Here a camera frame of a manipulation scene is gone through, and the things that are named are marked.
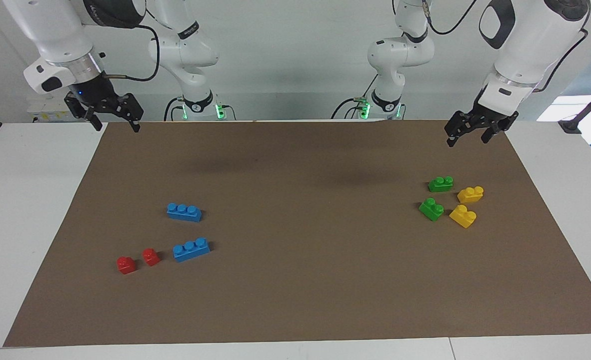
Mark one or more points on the red single-stud toy brick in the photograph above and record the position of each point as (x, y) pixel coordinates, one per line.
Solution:
(126, 265)
(150, 257)

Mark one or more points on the yellow two-stud toy brick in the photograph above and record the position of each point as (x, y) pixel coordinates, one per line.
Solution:
(470, 195)
(462, 216)

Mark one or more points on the black stand with pole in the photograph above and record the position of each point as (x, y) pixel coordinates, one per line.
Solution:
(573, 125)

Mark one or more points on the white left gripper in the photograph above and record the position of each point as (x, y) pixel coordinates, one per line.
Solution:
(503, 97)

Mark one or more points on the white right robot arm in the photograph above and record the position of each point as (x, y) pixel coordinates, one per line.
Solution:
(55, 30)

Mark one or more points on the blue three-stud toy brick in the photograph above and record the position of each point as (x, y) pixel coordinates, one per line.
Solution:
(190, 251)
(183, 213)

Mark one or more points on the green two-stud toy brick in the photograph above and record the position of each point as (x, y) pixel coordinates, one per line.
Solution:
(439, 185)
(431, 210)

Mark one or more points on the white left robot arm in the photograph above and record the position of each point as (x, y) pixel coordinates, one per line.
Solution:
(530, 35)

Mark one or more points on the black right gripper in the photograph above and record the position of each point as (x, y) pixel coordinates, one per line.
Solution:
(95, 92)

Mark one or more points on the brown paper table mat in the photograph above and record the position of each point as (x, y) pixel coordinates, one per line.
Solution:
(295, 290)

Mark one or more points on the white socket box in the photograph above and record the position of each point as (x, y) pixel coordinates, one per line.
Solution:
(45, 112)

